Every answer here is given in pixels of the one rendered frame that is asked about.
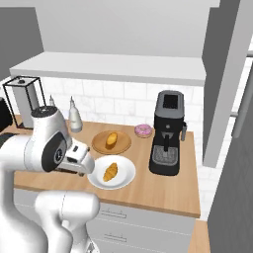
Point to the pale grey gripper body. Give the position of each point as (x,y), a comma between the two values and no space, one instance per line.
(80,164)

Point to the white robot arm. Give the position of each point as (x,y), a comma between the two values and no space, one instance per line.
(39,148)

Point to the golden croissant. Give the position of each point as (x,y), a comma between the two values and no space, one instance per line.
(110,172)

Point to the round wooden cutting board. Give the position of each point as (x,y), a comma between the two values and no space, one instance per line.
(123,141)

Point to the white upper cabinet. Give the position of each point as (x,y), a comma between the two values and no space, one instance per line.
(115,49)

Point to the grey tall cabinet panel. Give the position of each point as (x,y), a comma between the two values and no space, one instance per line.
(217,82)

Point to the yellow bun pastry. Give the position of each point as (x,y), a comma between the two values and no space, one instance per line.
(111,140)

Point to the large white squeeze bottle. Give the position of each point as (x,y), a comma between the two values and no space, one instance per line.
(75,120)

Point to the white round plate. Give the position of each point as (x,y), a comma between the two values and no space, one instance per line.
(126,171)

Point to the grey narrow drawer front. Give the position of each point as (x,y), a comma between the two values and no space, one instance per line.
(24,197)

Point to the small white squeeze bottle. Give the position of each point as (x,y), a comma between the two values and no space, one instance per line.
(51,101)

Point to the pink frosted donut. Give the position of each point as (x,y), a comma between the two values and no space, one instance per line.
(143,131)

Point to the white paper towel roll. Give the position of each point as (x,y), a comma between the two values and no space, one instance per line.
(24,102)

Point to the black appliance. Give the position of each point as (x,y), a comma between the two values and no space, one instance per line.
(4,115)

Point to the grey shallow drawer front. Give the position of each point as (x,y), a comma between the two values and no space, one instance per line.
(154,220)

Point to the black coffee machine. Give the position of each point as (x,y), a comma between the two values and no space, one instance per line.
(168,131)

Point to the grey deep drawer front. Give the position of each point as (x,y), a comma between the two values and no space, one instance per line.
(148,240)

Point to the dark grey fridge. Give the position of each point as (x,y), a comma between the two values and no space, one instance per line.
(234,197)

